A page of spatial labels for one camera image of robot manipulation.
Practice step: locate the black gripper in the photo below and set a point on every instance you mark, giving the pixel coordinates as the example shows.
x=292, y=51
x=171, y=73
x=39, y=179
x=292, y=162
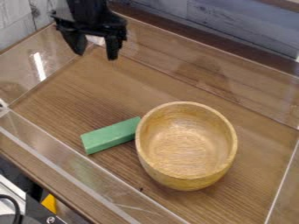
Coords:
x=88, y=17

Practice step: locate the green rectangular block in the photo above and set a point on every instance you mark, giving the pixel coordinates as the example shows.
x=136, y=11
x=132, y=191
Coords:
x=109, y=136

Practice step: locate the brown wooden bowl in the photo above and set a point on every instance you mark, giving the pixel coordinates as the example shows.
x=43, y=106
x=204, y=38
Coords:
x=187, y=144

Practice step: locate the clear acrylic corner bracket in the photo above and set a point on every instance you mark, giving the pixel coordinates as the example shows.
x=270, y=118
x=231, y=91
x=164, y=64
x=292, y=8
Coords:
x=96, y=40

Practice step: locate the clear acrylic enclosure walls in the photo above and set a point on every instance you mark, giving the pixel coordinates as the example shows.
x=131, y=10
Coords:
x=60, y=95

